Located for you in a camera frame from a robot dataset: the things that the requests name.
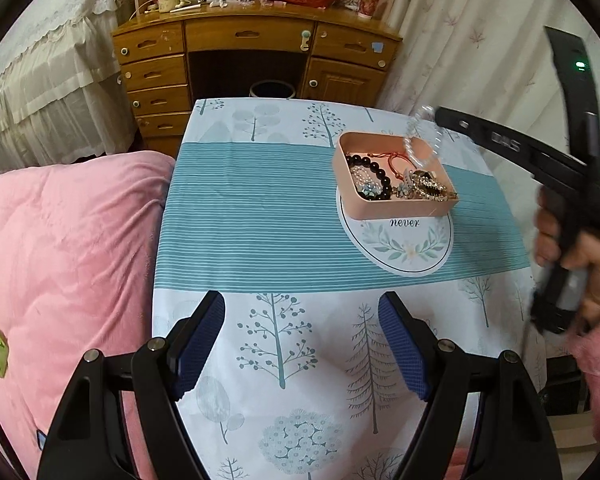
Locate round pearl bracelet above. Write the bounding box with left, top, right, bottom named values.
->
left=403, top=104, right=447, bottom=170

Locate red cord bangle bracelet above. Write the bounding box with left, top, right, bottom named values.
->
left=367, top=152, right=420, bottom=181

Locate right hand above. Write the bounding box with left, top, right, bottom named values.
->
left=534, top=186, right=600, bottom=330

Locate gold leaf brooch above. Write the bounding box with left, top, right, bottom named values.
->
left=404, top=170, right=457, bottom=202

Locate pink cardboard tray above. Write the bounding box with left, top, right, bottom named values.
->
left=332, top=131, right=460, bottom=220

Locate blue flower brooch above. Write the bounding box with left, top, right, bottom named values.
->
left=355, top=180, right=386, bottom=200

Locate printed tablecloth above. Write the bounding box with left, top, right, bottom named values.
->
left=152, top=99, right=546, bottom=479

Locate pink quilt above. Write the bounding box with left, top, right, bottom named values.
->
left=0, top=151, right=174, bottom=476

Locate wooden desk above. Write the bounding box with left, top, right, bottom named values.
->
left=112, top=3, right=402, bottom=156

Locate floral paper cup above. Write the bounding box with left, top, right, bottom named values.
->
left=358, top=0, right=380, bottom=20

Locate black waste bin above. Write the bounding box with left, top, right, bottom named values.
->
left=249, top=80, right=296, bottom=99

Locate white lace covered furniture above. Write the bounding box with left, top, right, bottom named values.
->
left=0, top=0, right=136, bottom=174

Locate white mug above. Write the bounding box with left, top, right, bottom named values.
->
left=157, top=0, right=186, bottom=13

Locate black bead bracelet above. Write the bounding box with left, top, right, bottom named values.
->
left=345, top=153, right=394, bottom=202

